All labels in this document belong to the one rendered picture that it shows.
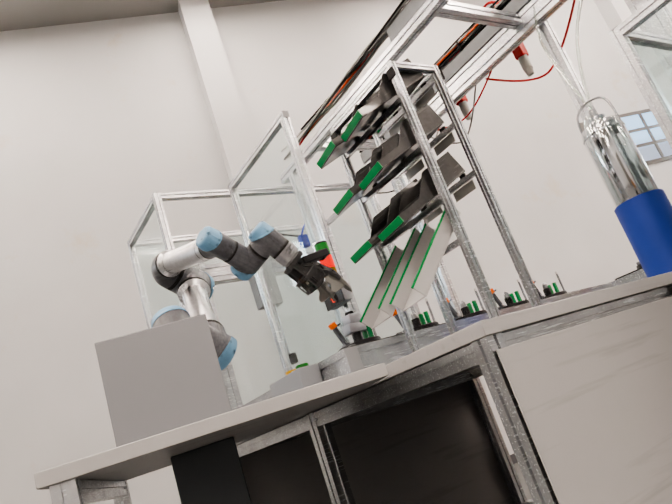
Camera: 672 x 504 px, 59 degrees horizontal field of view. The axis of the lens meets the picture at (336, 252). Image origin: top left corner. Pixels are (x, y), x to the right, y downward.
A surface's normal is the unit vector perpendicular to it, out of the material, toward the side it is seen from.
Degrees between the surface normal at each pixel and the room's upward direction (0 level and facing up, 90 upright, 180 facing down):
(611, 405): 90
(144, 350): 90
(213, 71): 90
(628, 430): 90
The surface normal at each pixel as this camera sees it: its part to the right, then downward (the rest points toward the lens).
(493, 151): 0.21, -0.35
